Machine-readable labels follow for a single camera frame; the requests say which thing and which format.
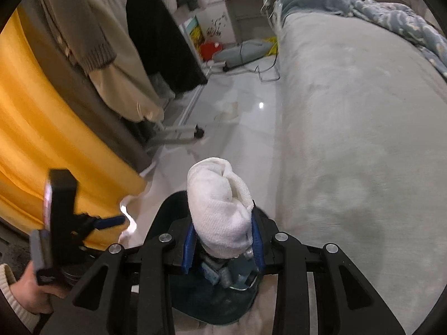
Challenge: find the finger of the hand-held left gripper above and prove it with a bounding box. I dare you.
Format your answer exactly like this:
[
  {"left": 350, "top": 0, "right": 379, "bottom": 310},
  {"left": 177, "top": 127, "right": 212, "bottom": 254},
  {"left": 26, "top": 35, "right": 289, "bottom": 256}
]
[{"left": 91, "top": 215, "right": 127, "bottom": 233}]

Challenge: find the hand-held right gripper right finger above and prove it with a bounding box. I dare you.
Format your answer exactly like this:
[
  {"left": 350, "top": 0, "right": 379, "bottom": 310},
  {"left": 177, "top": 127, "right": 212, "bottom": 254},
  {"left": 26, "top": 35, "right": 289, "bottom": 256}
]
[{"left": 249, "top": 209, "right": 406, "bottom": 335}]

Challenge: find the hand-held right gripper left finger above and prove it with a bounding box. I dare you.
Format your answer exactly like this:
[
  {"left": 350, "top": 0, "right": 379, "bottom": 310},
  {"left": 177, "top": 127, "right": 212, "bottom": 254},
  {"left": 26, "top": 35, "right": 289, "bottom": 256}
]
[{"left": 41, "top": 221, "right": 198, "bottom": 335}]

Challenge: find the white towel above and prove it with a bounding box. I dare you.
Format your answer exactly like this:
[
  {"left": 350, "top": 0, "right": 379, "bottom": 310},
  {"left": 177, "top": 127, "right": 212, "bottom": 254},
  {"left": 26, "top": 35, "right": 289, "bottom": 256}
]
[{"left": 187, "top": 157, "right": 254, "bottom": 259}]

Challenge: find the dark teal trash bin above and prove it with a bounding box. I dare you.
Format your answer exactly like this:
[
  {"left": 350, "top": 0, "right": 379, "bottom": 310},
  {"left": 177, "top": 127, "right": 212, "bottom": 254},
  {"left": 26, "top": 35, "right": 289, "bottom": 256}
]
[{"left": 143, "top": 191, "right": 280, "bottom": 325}]

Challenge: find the person's left hand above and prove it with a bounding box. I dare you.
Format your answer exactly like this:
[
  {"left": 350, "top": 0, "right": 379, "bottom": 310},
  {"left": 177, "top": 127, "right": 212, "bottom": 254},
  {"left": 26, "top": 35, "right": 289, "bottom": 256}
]
[{"left": 12, "top": 272, "right": 68, "bottom": 315}]

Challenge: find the white sheer curtain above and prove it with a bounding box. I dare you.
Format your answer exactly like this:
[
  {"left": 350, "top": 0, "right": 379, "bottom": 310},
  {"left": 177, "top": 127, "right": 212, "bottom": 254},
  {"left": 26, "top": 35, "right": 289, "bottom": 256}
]
[{"left": 119, "top": 195, "right": 140, "bottom": 245}]

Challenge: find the small blue packet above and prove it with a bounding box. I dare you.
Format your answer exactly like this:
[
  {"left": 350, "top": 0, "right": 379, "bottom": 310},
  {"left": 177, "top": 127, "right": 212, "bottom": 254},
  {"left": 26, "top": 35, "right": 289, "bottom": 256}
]
[{"left": 201, "top": 258, "right": 220, "bottom": 285}]

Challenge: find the orange curtain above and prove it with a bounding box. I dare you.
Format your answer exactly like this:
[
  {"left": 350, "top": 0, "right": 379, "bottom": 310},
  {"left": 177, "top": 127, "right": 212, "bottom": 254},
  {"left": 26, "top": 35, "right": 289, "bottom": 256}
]
[{"left": 0, "top": 7, "right": 147, "bottom": 252}]

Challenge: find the white clothes rack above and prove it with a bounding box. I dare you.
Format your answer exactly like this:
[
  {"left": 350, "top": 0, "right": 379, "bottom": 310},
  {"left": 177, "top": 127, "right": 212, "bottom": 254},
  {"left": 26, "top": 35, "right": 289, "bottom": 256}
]
[{"left": 147, "top": 84, "right": 206, "bottom": 147}]

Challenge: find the cream coat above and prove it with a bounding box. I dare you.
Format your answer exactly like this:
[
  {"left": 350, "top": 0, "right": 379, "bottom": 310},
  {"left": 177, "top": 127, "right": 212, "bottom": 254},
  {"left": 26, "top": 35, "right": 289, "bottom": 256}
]
[{"left": 87, "top": 0, "right": 165, "bottom": 123}]

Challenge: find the grey fleece bed blanket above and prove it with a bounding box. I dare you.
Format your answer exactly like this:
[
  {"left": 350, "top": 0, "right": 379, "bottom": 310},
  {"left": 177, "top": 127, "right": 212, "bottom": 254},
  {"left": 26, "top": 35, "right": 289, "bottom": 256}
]
[{"left": 276, "top": 10, "right": 447, "bottom": 335}]

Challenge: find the grey knit sweater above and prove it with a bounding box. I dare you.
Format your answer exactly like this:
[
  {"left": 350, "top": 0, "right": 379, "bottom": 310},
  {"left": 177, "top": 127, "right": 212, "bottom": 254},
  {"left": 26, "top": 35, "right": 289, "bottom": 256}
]
[{"left": 42, "top": 0, "right": 117, "bottom": 75}]

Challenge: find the black hanging garment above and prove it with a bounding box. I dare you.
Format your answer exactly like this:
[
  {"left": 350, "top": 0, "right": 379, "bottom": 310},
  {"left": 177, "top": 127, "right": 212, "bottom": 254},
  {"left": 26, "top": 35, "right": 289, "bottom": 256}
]
[{"left": 126, "top": 0, "right": 208, "bottom": 93}]

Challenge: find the grey floor pillow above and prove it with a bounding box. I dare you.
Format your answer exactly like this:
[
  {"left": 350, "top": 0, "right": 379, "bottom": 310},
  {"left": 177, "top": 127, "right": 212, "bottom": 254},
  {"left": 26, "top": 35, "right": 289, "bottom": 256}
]
[{"left": 213, "top": 40, "right": 273, "bottom": 65}]

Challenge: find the red bag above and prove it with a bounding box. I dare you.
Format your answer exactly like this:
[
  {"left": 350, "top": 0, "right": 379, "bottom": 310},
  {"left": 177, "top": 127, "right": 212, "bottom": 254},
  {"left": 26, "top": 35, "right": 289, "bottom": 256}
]
[{"left": 199, "top": 42, "right": 226, "bottom": 61}]

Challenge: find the yellow bag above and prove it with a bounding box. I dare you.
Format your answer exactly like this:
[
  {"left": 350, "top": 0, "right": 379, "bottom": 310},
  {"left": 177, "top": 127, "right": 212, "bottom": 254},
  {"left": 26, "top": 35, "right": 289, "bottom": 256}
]
[{"left": 263, "top": 37, "right": 280, "bottom": 56}]

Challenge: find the yellow picture box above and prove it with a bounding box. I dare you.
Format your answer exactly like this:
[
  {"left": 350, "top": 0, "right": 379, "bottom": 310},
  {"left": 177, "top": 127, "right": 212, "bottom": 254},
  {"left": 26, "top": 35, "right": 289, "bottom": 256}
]
[{"left": 183, "top": 17, "right": 205, "bottom": 49}]

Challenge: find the white desk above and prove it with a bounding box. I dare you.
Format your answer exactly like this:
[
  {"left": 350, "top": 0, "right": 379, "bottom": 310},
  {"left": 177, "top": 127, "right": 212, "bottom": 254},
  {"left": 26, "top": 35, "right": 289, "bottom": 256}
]
[{"left": 190, "top": 0, "right": 282, "bottom": 44}]

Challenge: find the blue-grey plush blanket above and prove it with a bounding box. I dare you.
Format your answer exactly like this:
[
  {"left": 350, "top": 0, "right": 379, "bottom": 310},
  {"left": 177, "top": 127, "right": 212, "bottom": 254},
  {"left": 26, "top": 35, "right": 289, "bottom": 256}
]
[{"left": 279, "top": 0, "right": 351, "bottom": 20}]

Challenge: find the blue patterned quilt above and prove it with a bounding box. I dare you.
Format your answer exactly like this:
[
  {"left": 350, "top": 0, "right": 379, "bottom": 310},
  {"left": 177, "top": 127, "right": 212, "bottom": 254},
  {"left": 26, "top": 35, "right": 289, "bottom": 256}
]
[{"left": 297, "top": 0, "right": 447, "bottom": 77}]

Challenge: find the white floor cable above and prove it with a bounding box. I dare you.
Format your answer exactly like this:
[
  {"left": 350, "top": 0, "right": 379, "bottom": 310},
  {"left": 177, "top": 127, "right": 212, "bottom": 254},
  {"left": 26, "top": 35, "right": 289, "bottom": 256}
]
[{"left": 256, "top": 56, "right": 282, "bottom": 82}]

